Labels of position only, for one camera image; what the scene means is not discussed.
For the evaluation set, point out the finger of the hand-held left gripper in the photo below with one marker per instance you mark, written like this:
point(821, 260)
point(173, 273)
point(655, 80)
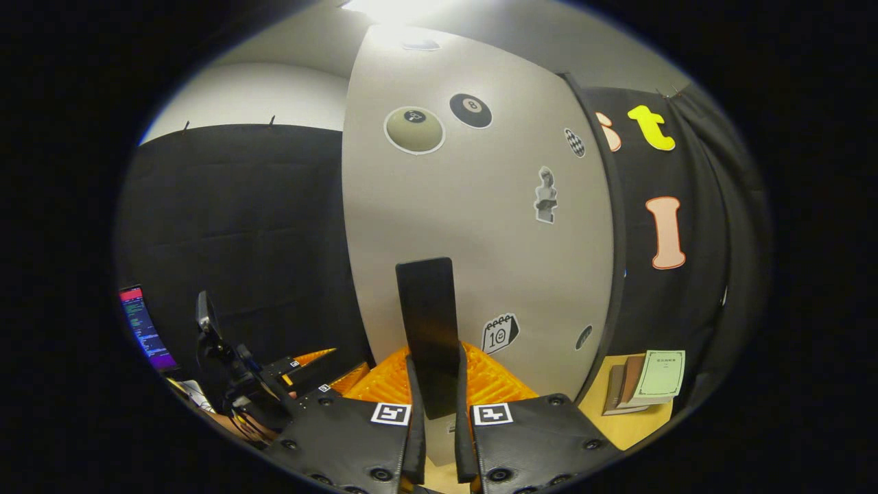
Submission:
point(281, 367)
point(329, 376)

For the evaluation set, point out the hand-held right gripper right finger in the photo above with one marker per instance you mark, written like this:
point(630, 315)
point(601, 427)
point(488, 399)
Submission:
point(465, 439)

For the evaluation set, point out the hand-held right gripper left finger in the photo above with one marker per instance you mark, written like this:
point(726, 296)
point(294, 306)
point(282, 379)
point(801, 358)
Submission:
point(413, 425)

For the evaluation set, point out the light grey cabinet door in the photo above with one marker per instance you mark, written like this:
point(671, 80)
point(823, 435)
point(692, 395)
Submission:
point(480, 240)

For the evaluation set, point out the grey cabinet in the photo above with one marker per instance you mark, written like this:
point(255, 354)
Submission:
point(619, 261)

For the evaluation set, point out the computer monitor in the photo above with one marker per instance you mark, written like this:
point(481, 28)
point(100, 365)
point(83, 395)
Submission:
point(145, 329)

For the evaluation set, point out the brown book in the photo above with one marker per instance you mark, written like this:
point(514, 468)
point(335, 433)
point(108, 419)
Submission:
point(631, 381)
point(612, 391)

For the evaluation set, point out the pale green book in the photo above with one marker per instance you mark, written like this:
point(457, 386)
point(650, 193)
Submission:
point(660, 376)

